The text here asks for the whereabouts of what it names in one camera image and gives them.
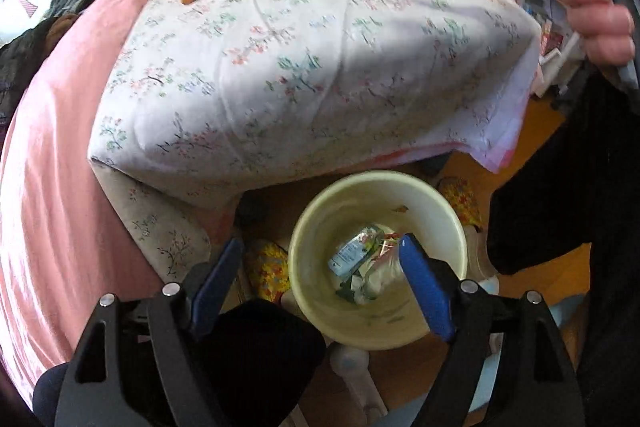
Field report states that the pink duvet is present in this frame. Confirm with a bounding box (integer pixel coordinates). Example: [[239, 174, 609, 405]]
[[1, 0, 162, 401]]

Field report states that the plastic wrapper in bin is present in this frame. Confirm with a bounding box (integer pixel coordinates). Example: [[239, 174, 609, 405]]
[[328, 225, 405, 306]]

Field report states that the black puffer jacket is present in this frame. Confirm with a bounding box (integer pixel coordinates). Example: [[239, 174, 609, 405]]
[[0, 14, 78, 142]]

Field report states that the floral bed sheet mattress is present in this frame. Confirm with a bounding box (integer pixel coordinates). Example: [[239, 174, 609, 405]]
[[88, 0, 540, 281]]

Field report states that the yellow floral slipper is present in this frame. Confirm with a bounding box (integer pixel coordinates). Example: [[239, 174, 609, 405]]
[[243, 239, 291, 303], [437, 176, 484, 232]]

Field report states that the cream plastic trash bin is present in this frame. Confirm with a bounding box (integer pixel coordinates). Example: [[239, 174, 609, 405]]
[[288, 170, 468, 351]]

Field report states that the person's right hand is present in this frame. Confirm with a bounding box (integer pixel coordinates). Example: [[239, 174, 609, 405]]
[[559, 0, 636, 66]]

